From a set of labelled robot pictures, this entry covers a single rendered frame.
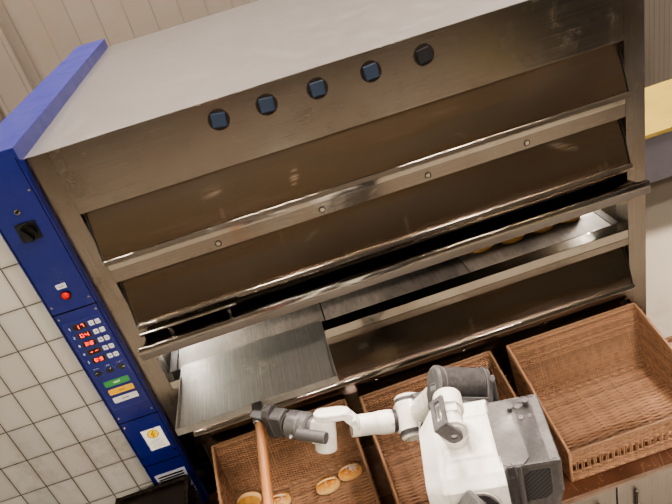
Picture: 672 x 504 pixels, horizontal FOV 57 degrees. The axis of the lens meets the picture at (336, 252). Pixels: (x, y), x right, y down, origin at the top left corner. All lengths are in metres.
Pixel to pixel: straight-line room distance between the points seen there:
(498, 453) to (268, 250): 1.04
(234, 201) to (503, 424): 1.06
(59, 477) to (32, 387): 0.44
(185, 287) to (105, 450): 0.77
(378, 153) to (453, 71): 0.34
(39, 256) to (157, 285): 0.37
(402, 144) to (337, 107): 0.25
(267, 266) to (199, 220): 0.28
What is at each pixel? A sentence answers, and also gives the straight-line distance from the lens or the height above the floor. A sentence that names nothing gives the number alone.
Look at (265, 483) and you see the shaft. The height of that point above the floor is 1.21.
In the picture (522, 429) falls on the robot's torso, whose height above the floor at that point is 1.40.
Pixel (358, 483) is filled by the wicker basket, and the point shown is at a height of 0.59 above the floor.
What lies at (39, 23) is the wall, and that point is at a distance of 6.00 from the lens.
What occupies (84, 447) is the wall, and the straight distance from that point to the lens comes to 2.61.
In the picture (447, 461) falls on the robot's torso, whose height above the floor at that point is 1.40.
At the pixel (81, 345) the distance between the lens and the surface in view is 2.28.
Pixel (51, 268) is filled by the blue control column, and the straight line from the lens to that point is 2.14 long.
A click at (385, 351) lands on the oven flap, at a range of 2.42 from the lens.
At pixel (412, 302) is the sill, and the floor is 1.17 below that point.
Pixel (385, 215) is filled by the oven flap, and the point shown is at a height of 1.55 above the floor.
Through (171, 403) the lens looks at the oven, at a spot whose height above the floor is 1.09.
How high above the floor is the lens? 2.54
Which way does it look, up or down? 30 degrees down
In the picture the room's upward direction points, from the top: 17 degrees counter-clockwise
